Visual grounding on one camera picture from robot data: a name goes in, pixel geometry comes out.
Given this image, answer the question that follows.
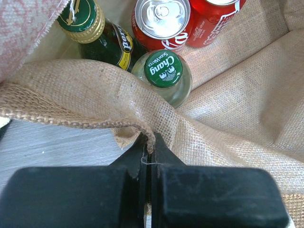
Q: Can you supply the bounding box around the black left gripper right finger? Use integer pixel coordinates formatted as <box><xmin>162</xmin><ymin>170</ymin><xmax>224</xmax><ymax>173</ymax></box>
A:
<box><xmin>151</xmin><ymin>133</ymin><xmax>294</xmax><ymax>228</ymax></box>

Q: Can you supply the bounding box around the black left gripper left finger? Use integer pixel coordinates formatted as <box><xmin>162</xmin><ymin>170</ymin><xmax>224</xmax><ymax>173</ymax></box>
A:
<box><xmin>0</xmin><ymin>134</ymin><xmax>147</xmax><ymax>228</ymax></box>

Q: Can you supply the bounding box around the tan jute canvas bag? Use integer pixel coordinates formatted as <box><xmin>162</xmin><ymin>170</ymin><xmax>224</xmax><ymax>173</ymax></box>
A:
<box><xmin>0</xmin><ymin>0</ymin><xmax>304</xmax><ymax>228</ymax></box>

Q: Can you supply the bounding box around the clear soda water bottle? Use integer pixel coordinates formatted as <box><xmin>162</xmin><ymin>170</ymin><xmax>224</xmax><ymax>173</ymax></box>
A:
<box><xmin>132</xmin><ymin>49</ymin><xmax>192</xmax><ymax>108</ymax></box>

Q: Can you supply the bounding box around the dark green glass bottle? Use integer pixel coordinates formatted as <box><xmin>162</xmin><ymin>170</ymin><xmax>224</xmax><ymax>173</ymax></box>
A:
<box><xmin>57</xmin><ymin>0</ymin><xmax>148</xmax><ymax>72</ymax></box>

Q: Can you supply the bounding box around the red cola can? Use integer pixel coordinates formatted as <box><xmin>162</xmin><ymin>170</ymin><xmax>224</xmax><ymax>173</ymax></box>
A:
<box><xmin>187</xmin><ymin>0</ymin><xmax>246</xmax><ymax>48</ymax></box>
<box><xmin>132</xmin><ymin>0</ymin><xmax>192</xmax><ymax>54</ymax></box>

